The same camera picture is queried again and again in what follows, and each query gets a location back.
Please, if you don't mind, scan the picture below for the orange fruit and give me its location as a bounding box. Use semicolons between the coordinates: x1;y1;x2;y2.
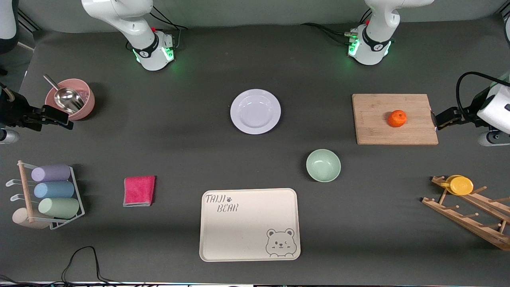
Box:
388;110;408;128

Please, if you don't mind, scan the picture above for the white round plate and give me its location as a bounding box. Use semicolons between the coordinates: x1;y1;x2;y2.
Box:
230;89;281;135

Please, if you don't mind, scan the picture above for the metal scoop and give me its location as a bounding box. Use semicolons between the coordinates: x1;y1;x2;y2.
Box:
43;75;85;115

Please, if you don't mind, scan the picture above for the pink bowl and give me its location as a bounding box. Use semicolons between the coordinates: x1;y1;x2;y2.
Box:
45;79;96;121

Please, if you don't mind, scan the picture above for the purple cup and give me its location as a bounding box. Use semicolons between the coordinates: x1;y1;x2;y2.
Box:
31;164;71;183

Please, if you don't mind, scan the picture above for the yellow cup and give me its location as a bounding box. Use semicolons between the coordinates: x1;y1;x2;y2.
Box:
440;175;474;196

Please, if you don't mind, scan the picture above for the blue cup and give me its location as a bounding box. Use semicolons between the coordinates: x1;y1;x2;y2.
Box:
33;181;75;199

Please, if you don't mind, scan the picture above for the wooden rack rod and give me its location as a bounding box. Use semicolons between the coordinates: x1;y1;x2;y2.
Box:
18;160;35;222

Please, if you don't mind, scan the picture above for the wooden cutting board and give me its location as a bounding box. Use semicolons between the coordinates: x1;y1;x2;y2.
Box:
352;94;439;145

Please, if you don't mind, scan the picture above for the green cup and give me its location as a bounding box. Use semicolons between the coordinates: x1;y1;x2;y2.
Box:
38;197;80;219

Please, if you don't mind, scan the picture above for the wooden peg dish rack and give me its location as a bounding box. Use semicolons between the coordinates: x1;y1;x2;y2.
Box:
422;175;510;251

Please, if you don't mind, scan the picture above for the beige cup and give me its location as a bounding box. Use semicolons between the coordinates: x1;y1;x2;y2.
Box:
12;207;51;230

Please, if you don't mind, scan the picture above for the pink folded cloth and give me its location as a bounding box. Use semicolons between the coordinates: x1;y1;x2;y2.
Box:
123;176;156;207

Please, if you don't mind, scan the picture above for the light green bowl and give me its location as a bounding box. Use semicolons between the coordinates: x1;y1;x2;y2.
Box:
306;149;341;183

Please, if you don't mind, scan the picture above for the beige bear print tray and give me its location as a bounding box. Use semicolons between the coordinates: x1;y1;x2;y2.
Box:
199;188;301;262

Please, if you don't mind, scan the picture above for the white wire cup rack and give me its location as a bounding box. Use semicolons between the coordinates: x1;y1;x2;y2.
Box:
6;160;85;230

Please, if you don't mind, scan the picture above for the black metal rail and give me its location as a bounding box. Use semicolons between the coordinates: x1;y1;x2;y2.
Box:
18;10;41;32

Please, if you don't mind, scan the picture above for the black cable at table edge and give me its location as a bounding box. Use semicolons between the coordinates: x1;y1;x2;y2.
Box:
0;246;120;287

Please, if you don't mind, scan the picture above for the black right arm base cable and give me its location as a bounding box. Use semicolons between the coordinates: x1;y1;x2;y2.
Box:
149;5;188;50

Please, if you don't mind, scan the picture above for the black arm base cable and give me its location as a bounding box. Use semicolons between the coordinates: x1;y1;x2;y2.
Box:
149;5;188;50
301;23;356;44

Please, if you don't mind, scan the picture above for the black left arm base cable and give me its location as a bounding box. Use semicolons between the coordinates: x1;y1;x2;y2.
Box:
301;23;356;44

